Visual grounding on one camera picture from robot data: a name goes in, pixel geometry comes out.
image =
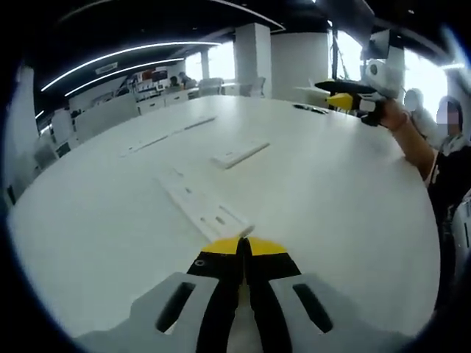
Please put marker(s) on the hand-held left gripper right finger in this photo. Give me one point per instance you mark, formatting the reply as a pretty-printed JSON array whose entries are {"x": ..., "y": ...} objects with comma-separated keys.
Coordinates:
[{"x": 312, "y": 312}]

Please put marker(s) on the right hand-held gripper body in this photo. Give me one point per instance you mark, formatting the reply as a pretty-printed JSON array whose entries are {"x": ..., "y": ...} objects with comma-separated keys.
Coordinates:
[{"x": 386, "y": 79}]

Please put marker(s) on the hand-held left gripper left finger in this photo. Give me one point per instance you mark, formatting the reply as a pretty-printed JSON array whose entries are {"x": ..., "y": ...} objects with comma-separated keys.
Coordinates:
[{"x": 165, "y": 312}]

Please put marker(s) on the white slotted socket holder plate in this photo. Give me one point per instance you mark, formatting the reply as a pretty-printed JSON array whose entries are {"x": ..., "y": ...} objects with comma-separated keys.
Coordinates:
[{"x": 198, "y": 204}]

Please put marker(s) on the short white socket holder cover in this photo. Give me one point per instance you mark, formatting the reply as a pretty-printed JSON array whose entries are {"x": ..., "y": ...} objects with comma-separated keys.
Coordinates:
[{"x": 239, "y": 156}]

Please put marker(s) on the long white socket holder cover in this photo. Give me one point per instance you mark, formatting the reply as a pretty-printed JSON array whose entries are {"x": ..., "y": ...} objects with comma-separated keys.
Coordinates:
[{"x": 165, "y": 137}]

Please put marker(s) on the person's right hand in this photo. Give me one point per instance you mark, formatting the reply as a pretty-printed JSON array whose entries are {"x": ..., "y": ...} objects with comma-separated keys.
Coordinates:
[{"x": 392, "y": 114}]

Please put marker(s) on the white side table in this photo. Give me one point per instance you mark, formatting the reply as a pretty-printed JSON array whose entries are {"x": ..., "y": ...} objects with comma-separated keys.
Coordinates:
[{"x": 312, "y": 93}]

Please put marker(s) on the black flat device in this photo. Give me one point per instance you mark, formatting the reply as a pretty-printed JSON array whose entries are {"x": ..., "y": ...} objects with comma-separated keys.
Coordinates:
[{"x": 312, "y": 109}]

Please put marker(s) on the small hanging screen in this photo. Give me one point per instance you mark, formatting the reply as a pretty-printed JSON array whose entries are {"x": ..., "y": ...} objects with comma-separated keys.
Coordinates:
[{"x": 379, "y": 44}]

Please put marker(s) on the black tripod stand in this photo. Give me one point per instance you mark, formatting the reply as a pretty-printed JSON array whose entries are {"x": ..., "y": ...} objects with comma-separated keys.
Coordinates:
[{"x": 335, "y": 51}]

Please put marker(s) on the white mesh office chair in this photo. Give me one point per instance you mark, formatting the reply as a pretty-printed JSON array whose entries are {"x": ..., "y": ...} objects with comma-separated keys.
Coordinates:
[
  {"x": 211, "y": 86},
  {"x": 257, "y": 86}
]

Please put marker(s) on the person's head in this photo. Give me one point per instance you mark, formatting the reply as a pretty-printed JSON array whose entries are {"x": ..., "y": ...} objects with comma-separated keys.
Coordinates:
[{"x": 464, "y": 117}]

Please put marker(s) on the square white column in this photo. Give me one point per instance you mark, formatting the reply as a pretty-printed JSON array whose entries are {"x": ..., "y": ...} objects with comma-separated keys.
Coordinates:
[{"x": 254, "y": 59}]

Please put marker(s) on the white chest device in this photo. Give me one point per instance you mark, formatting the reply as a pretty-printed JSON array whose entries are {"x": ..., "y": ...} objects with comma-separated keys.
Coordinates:
[{"x": 463, "y": 228}]

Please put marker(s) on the white low cabinet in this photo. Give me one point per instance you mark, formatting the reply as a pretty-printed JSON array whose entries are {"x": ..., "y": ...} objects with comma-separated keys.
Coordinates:
[{"x": 173, "y": 99}]

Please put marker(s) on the grey mesh desk partition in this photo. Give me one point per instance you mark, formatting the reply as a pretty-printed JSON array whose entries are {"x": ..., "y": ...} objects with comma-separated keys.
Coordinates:
[{"x": 106, "y": 115}]

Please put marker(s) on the white ceiling light strip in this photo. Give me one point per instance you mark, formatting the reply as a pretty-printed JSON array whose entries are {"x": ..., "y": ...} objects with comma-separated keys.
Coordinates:
[
  {"x": 129, "y": 49},
  {"x": 129, "y": 68},
  {"x": 39, "y": 114}
]

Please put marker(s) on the ceiling air vent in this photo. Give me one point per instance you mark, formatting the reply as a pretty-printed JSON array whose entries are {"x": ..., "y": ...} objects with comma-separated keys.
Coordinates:
[{"x": 106, "y": 68}]

